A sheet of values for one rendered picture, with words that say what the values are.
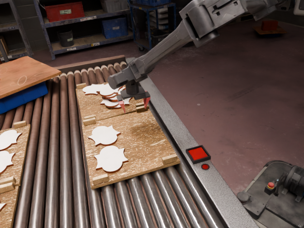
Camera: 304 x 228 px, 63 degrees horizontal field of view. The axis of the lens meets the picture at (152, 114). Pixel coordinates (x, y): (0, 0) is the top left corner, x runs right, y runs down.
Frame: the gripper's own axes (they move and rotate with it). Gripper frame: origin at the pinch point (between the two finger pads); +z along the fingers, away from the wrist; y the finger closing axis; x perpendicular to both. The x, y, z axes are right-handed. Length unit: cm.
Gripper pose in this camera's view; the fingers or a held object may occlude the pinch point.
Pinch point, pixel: (135, 109)
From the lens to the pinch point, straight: 113.3
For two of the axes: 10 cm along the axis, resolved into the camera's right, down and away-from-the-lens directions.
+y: 9.5, -2.3, 2.2
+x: -3.0, -5.1, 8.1
